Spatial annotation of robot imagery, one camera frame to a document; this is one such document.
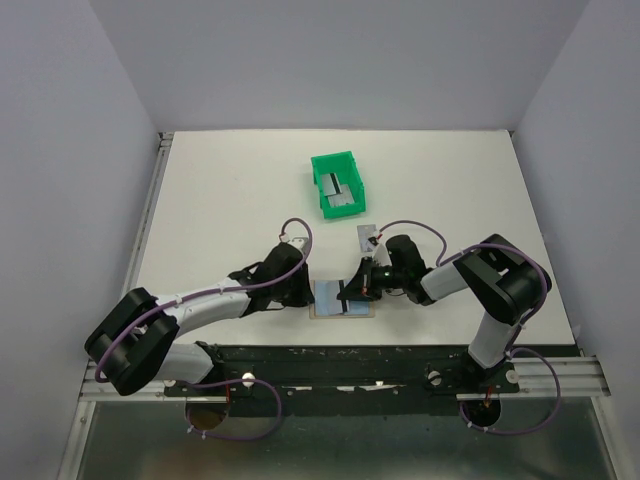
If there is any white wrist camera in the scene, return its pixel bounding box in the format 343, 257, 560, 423
279, 233, 311, 256
367, 235, 391, 266

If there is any green plastic bin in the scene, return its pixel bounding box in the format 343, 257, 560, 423
311, 151, 367, 220

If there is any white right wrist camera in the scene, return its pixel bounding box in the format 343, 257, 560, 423
367, 235, 391, 266

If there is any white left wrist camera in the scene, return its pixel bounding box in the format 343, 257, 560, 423
279, 233, 311, 256

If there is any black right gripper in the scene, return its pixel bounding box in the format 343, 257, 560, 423
338, 256, 407, 301

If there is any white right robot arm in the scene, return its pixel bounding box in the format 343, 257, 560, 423
337, 234, 552, 392

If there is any aluminium frame rail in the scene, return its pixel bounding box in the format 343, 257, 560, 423
455, 357, 611, 400

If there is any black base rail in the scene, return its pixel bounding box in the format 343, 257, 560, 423
99, 342, 521, 419

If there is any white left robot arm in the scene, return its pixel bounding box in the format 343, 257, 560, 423
84, 237, 314, 396

